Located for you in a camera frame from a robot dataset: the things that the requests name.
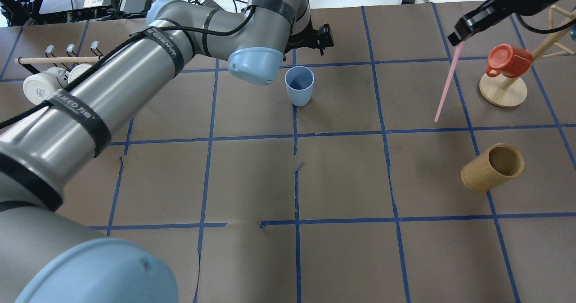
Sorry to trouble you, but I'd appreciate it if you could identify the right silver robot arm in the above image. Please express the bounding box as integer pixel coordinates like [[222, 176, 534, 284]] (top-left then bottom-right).
[[448, 0, 575, 46]]

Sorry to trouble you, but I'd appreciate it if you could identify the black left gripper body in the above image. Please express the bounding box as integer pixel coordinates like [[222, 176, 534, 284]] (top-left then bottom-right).
[[284, 23, 334, 55]]

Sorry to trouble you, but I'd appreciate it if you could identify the bamboo cylinder holder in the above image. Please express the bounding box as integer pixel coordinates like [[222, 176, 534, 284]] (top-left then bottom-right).
[[460, 143, 526, 194]]

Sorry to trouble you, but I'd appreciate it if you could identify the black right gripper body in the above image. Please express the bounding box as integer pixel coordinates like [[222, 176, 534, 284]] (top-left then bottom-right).
[[448, 0, 513, 46]]

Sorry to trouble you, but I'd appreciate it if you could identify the white mug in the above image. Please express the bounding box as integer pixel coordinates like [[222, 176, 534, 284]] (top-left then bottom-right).
[[22, 67, 69, 105], [68, 63, 93, 85]]

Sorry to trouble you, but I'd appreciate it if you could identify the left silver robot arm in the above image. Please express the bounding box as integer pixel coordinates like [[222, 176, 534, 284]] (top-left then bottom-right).
[[1, 0, 324, 303]]

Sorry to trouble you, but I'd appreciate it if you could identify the white mug near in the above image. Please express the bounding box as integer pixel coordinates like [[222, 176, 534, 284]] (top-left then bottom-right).
[[22, 67, 69, 105]]

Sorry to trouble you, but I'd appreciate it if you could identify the white mug far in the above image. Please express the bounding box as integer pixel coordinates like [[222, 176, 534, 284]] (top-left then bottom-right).
[[68, 63, 93, 85]]

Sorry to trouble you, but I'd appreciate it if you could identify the orange mug on tree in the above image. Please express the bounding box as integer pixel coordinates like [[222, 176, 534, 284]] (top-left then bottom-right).
[[486, 44, 533, 79]]

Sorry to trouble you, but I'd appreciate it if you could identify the black wire mug rack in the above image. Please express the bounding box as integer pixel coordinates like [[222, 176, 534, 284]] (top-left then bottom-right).
[[13, 41, 104, 74]]

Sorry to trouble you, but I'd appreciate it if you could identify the wooden mug tree stand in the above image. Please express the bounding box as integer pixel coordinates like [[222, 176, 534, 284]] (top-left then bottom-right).
[[479, 5, 576, 108]]

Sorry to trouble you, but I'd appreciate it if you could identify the light blue plastic cup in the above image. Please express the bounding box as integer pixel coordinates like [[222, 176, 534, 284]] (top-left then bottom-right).
[[284, 66, 315, 107]]

